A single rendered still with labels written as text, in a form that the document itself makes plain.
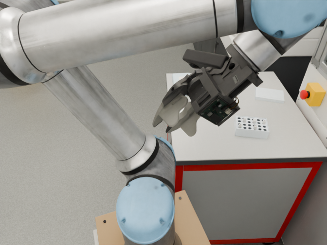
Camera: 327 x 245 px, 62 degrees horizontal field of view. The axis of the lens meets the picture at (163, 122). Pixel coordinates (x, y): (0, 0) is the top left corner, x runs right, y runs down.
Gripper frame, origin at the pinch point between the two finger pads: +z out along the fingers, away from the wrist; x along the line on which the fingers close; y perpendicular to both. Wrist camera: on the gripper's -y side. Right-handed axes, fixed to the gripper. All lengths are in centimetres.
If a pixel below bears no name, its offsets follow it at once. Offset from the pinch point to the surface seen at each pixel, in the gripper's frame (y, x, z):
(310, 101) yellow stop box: -24, 71, -24
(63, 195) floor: -64, 50, 120
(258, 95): -43, 72, -10
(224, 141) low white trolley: -21, 51, 8
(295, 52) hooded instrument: -69, 97, -36
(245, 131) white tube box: -22, 55, 0
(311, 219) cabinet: 6, 98, 7
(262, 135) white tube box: -19, 60, -3
